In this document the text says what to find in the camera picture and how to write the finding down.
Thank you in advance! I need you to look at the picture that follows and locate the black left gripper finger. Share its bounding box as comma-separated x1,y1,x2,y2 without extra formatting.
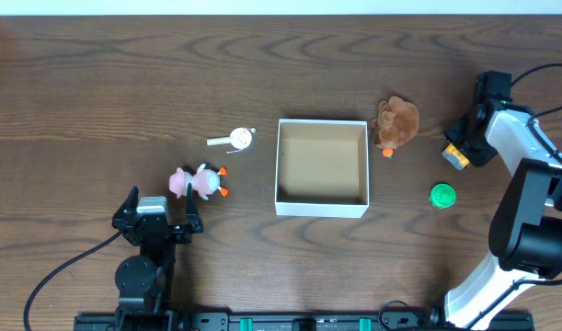
185,184,200,224
113,186,139,221

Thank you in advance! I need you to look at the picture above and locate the yellow grey toy truck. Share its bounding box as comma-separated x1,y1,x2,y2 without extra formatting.
442,143,470,170

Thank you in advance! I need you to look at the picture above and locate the pink white pig figurine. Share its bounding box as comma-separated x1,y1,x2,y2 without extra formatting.
168,164,229,200

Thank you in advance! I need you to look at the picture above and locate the green round toy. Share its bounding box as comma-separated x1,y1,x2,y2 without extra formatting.
429,183,457,209

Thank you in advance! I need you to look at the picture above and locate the brown plush toy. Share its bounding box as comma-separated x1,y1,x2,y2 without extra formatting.
370,96,419,158

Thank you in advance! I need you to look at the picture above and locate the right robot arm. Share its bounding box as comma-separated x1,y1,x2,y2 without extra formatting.
442,71,562,330

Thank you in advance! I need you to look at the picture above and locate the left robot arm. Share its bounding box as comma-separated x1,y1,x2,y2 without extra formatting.
111,185,203,314

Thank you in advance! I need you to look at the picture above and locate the wooden pig rattle drum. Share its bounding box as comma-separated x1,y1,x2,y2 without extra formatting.
206,127,257,154

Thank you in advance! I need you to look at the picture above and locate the white cardboard box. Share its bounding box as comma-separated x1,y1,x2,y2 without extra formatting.
274,119,370,218

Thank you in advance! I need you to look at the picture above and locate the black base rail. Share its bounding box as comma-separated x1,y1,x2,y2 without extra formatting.
73,311,536,331

